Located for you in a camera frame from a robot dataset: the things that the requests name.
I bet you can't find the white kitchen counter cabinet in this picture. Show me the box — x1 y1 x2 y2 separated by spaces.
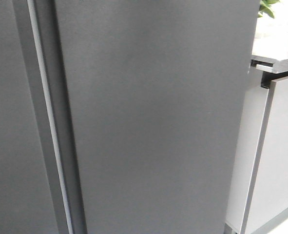
225 9 288 234

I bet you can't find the green potted plant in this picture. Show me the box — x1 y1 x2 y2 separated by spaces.
258 0 280 19

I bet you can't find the grey fridge door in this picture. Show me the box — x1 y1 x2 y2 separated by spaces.
34 0 259 234
0 0 72 234

